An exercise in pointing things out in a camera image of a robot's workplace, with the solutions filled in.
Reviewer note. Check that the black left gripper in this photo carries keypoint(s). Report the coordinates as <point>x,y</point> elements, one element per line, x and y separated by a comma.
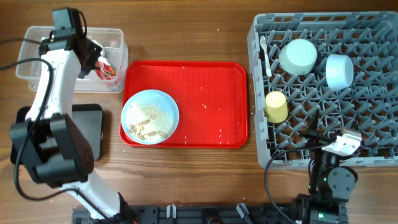
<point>88,68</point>

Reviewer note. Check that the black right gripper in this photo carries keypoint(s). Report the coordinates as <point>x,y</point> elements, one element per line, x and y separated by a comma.
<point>317,139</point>

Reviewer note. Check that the white tissue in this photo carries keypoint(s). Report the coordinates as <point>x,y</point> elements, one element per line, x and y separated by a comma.
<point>102,51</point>

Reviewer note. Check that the red snack wrapper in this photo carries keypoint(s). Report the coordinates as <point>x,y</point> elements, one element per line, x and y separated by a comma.
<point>104,70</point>

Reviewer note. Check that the yellow plastic cup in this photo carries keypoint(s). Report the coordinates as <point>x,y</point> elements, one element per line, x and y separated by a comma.
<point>276,107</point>

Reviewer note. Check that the light blue bowl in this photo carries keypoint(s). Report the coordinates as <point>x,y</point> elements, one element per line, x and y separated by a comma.
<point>339,72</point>

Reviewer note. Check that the green bowl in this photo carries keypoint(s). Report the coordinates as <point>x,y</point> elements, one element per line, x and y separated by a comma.
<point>298,57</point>

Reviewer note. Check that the light blue plate with scraps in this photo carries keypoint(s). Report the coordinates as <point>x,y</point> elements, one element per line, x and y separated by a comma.
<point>149,117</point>

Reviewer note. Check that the white plastic spoon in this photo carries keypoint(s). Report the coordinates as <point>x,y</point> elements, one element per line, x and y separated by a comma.
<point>263,45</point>

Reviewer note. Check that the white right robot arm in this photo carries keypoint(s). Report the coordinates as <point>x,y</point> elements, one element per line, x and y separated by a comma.
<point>330,183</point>

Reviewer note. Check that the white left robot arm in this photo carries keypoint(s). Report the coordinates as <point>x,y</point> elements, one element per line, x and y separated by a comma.
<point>50,145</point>

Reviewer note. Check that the grey dishwasher rack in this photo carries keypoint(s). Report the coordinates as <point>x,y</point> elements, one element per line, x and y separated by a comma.
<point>369,39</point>

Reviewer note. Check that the clear plastic bin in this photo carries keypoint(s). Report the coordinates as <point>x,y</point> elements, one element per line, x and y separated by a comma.
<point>115,52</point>

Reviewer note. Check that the black plastic bin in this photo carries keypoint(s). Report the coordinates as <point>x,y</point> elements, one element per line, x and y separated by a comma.
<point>89,119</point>

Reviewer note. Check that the red plastic tray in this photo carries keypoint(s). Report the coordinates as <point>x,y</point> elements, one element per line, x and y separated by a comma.
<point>211,98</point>

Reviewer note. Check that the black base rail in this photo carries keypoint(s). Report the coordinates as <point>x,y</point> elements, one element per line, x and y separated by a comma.
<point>266,213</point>

